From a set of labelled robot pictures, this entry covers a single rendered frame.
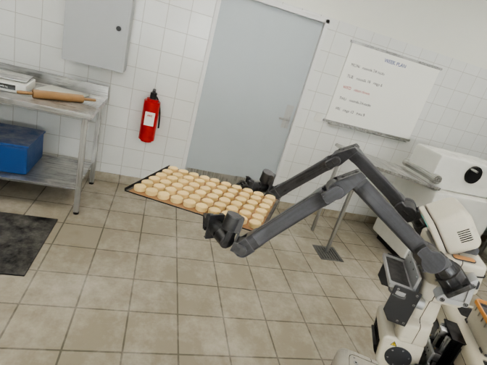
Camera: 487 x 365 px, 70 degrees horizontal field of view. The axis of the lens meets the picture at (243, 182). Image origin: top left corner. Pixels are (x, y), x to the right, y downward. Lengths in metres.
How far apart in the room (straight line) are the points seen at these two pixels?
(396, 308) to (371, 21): 3.04
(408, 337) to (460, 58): 3.54
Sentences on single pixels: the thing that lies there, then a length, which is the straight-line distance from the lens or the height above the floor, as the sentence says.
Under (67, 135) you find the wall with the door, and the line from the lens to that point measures 3.81.
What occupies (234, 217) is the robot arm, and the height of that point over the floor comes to 1.10.
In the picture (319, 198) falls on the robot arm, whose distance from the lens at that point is 1.18.
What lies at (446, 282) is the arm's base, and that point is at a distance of 1.36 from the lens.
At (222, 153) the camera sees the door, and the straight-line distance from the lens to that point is 3.79.
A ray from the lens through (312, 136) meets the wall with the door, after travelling 3.96.
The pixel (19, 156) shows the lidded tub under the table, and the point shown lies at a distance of 3.29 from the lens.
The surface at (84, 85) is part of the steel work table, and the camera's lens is 3.58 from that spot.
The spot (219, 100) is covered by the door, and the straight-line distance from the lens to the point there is 3.64.
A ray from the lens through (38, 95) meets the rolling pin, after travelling 3.10.
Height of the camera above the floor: 1.65
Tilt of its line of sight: 21 degrees down
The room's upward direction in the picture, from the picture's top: 16 degrees clockwise
